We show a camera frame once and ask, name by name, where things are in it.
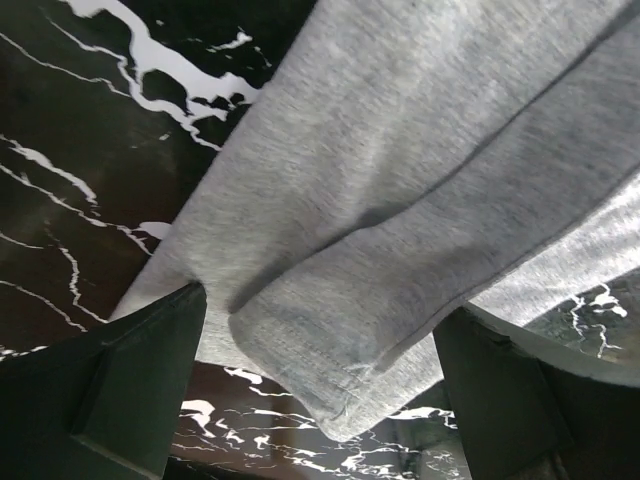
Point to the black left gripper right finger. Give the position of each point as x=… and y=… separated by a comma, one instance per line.
x=529, y=408

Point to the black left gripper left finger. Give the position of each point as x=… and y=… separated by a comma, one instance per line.
x=105, y=404

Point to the grey t shirt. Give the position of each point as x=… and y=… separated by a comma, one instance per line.
x=409, y=157

